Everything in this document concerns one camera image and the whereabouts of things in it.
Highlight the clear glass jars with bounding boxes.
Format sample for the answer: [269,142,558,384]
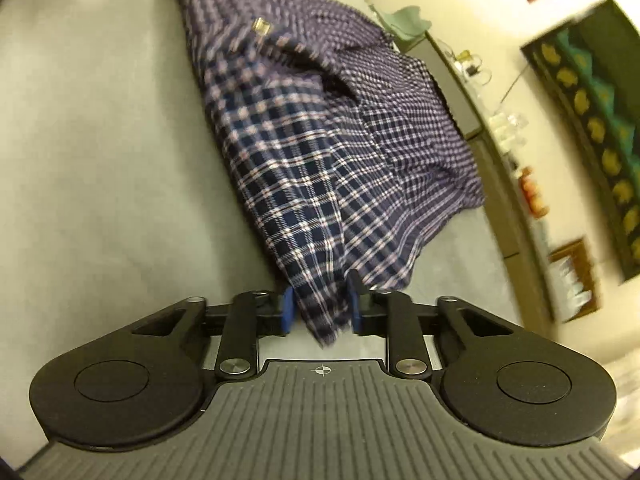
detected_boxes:
[487,109,532,157]

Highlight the grey sideboard cabinet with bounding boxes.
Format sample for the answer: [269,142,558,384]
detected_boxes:
[400,30,557,332]

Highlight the wooden framed board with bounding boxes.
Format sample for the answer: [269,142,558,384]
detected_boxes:
[546,237,599,324]

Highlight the thin wall cable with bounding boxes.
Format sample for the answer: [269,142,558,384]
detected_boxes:
[499,64,532,107]

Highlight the yellow glass cup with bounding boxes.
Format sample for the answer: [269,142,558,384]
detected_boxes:
[452,49,494,87]

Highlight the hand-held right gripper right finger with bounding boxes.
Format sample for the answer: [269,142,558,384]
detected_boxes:
[347,270,517,380]

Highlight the purple plaid shirt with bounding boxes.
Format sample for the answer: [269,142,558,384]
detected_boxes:
[170,0,487,349]

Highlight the white curtain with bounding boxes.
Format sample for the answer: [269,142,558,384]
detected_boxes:
[597,347,640,443]

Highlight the dark patterned wall hanging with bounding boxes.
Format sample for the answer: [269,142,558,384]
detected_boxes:
[520,0,640,287]

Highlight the fruit bowl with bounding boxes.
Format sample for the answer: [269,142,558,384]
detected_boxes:
[517,166,549,219]

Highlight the green plastic chair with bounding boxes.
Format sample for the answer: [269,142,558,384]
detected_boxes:
[372,5,434,44]

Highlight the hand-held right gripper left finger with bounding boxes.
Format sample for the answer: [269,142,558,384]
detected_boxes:
[131,287,297,381]

